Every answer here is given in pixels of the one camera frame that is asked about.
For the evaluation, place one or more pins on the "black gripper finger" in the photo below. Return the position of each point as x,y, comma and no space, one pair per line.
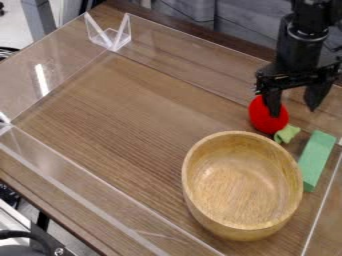
315,92
271,98

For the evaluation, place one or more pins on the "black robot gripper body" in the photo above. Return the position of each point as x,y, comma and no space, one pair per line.
275,78

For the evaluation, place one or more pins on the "red plush strawberry green leaf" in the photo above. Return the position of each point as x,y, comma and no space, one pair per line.
275,126

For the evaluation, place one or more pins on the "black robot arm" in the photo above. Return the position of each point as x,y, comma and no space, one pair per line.
302,63

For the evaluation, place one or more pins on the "green rectangular block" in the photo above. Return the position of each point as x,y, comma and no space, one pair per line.
314,158

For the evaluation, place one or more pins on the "wooden bowl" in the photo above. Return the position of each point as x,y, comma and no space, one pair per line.
241,185

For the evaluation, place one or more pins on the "clear acrylic tray walls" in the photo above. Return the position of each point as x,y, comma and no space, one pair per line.
96,125

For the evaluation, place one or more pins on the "clear acrylic corner bracket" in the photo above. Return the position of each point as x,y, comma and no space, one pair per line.
109,38

